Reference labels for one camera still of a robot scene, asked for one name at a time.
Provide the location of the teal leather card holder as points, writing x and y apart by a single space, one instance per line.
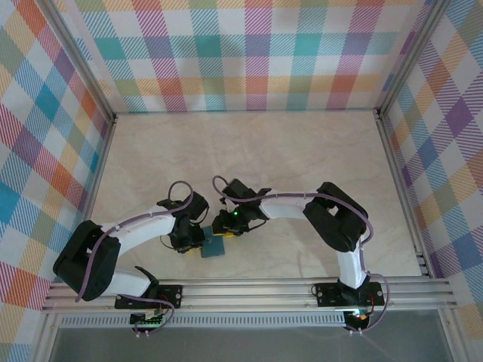
214 247

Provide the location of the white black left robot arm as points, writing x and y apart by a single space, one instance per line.
143 230

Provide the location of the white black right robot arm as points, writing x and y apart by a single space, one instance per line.
287 207

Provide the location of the green circuit board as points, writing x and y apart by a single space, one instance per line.
147 319

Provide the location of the circuit board with orange disc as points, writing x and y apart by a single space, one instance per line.
360 316

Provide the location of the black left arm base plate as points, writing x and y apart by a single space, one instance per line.
170 296

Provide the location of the aluminium mounting rail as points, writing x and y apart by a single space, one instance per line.
249 294

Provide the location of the aluminium table side rail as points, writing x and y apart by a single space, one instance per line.
95 188
400 188

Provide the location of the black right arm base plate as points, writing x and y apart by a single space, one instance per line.
328 294

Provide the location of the aluminium frame leg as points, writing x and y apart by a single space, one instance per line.
45 339
453 339

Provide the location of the aluminium frame post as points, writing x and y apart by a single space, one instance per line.
410 56
82 60

